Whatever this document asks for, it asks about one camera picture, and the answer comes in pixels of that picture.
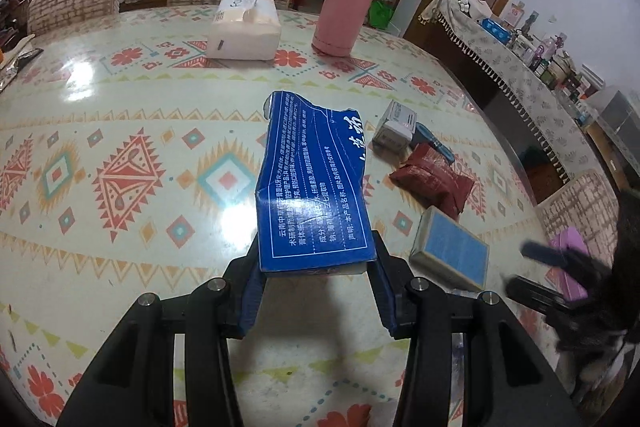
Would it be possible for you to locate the green bag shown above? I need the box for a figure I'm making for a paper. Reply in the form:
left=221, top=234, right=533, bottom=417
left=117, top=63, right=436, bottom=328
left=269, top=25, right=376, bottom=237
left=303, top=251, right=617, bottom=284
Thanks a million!
left=369, top=0, right=396, bottom=30

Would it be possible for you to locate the silver foil wrapper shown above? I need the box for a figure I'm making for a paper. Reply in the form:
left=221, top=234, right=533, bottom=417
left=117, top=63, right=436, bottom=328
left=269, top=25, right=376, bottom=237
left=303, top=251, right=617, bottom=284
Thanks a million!
left=0, top=48, right=45, bottom=92

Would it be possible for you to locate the small white box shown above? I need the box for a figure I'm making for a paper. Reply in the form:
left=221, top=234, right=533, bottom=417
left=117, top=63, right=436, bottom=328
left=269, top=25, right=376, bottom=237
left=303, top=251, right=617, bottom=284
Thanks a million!
left=372, top=101, right=418, bottom=152

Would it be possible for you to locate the dark blue torn carton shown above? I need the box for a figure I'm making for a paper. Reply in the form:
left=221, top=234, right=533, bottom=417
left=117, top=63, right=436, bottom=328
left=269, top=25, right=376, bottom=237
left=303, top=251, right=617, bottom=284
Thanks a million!
left=255, top=90, right=377, bottom=276

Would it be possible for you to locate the small blue tube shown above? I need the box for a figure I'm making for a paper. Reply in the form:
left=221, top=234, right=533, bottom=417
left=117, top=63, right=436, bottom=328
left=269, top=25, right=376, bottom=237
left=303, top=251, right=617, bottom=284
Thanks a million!
left=412, top=124, right=456, bottom=164

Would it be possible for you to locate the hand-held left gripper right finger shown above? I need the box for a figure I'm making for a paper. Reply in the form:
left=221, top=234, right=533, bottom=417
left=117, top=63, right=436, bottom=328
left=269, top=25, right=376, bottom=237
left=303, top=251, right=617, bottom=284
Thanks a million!
left=367, top=231, right=586, bottom=427

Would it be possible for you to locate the pink insulated bottle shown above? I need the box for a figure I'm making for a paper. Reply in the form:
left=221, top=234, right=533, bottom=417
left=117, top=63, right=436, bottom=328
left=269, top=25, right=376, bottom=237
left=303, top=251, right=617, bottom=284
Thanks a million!
left=311, top=0, right=384, bottom=56

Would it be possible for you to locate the group of bottles and jars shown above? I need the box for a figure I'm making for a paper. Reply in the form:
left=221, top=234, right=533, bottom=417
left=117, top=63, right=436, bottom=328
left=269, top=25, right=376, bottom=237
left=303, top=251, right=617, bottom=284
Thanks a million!
left=512, top=9, right=601, bottom=102

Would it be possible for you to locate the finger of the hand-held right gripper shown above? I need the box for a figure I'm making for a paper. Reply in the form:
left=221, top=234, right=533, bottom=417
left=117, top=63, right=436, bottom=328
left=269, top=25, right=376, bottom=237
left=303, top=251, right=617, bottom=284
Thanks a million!
left=505, top=276, right=581, bottom=313
left=520, top=242, right=601, bottom=283

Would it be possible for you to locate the blue tissue pack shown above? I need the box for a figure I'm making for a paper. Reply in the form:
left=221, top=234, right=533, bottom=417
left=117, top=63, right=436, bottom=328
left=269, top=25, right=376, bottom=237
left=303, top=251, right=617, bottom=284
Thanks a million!
left=480, top=18, right=513, bottom=45

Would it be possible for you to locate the white tissue box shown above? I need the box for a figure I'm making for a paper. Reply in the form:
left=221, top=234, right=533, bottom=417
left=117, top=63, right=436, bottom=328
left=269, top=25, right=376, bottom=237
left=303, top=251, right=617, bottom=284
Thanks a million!
left=206, top=0, right=282, bottom=62

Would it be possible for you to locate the side table with tablecloth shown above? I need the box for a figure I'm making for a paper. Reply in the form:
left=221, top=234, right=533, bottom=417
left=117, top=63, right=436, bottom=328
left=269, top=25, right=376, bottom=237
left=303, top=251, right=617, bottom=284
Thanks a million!
left=417, top=0, right=616, bottom=188

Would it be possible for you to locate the red crumpled packet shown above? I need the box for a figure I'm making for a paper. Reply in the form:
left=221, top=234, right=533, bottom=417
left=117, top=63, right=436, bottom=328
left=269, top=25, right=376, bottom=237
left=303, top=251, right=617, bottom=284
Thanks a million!
left=389, top=143, right=475, bottom=215

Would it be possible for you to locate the blue grey card box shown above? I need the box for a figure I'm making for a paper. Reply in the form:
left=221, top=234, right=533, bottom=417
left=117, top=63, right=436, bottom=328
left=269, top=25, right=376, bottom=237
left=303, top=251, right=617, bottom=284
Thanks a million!
left=409, top=206, right=490, bottom=293

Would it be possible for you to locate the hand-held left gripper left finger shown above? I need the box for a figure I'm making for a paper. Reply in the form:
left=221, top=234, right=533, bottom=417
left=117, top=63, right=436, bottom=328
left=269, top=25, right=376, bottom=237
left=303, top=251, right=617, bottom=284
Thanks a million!
left=59, top=232, right=266, bottom=427

